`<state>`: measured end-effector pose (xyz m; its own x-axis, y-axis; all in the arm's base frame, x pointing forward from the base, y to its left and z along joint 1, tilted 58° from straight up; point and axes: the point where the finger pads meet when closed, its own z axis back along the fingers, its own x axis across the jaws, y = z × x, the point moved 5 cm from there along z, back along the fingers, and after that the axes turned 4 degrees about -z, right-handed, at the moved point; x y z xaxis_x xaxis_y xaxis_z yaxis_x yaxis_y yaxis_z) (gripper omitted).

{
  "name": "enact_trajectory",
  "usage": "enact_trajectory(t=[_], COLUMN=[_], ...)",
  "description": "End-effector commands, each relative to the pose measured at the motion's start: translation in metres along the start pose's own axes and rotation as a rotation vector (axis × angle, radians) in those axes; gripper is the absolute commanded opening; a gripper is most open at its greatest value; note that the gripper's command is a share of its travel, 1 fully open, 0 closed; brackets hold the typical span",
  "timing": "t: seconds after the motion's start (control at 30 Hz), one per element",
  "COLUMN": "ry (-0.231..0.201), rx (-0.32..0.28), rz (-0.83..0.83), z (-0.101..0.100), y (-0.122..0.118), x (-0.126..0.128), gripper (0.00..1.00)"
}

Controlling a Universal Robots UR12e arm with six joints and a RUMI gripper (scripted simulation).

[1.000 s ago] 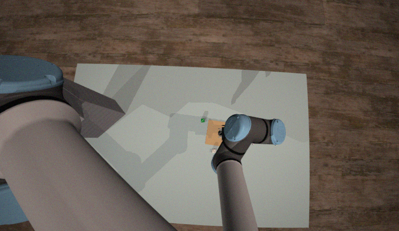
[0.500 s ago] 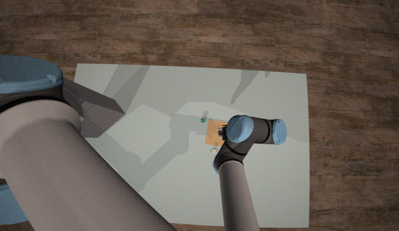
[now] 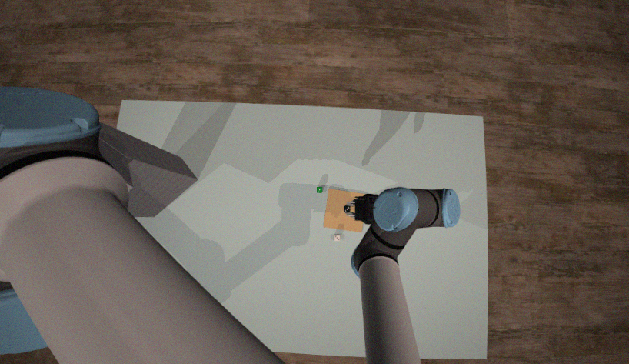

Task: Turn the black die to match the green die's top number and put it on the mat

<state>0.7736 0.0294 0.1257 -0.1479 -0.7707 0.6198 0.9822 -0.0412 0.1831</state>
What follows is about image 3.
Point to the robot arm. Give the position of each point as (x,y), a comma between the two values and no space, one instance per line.
(98,288)

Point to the orange flat mat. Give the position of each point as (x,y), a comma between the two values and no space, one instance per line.
(335,217)

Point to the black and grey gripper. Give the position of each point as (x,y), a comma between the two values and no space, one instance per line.
(362,208)

